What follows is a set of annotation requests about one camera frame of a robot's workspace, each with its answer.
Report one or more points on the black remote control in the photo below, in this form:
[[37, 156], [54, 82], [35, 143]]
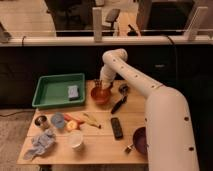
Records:
[[117, 129]]

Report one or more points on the black handled brush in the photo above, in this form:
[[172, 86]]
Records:
[[118, 105]]

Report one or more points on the orange carrot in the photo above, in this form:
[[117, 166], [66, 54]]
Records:
[[69, 118]]

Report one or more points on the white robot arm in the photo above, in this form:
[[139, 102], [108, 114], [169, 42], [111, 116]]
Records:
[[169, 130]]

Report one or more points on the green plastic tray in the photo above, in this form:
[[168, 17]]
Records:
[[52, 91]]

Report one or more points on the yellow banana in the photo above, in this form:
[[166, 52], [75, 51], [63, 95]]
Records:
[[89, 119]]

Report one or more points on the blue sponge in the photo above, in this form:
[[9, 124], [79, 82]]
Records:
[[73, 92]]

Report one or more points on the dark round tape roll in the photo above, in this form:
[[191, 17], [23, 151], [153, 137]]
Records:
[[123, 89]]

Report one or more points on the white cup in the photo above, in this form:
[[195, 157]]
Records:
[[75, 139]]

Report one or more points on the office chair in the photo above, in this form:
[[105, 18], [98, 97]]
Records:
[[111, 17]]

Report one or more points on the crumpled grey cloth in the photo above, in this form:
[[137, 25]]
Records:
[[41, 143]]

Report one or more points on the wooden table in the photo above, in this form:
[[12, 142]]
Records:
[[100, 145]]

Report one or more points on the purple bowl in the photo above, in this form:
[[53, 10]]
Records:
[[139, 140]]

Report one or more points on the red bowl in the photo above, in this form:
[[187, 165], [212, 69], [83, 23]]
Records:
[[100, 96]]

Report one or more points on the white rail barrier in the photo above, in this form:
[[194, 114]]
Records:
[[32, 28]]

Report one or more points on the metal can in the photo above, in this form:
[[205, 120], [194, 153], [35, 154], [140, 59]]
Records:
[[42, 122]]

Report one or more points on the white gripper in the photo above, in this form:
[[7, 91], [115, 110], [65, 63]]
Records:
[[107, 76]]

